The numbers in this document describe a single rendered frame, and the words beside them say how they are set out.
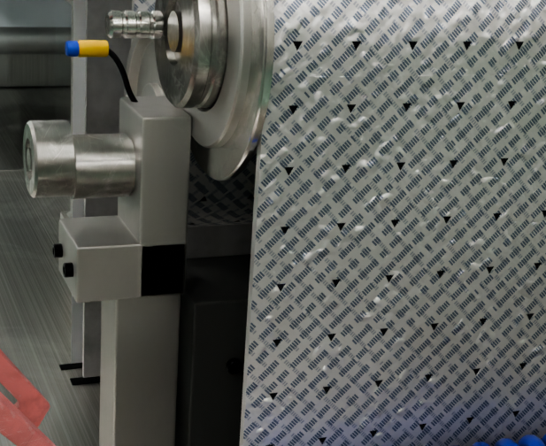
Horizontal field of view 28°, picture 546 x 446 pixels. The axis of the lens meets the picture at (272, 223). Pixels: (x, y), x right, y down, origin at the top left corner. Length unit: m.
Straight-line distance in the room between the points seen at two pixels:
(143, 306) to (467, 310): 0.17
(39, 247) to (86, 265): 0.69
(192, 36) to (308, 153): 0.08
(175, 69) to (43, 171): 0.08
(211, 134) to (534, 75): 0.16
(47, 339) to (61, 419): 0.15
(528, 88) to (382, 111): 0.08
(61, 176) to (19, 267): 0.65
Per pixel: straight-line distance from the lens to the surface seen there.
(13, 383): 0.56
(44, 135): 0.57
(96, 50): 0.60
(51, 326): 1.07
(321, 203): 0.53
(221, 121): 0.53
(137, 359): 0.62
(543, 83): 0.58
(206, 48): 0.52
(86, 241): 0.59
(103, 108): 0.89
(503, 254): 0.59
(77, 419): 0.91
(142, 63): 0.72
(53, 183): 0.58
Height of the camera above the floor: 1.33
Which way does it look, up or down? 18 degrees down
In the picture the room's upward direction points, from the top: 4 degrees clockwise
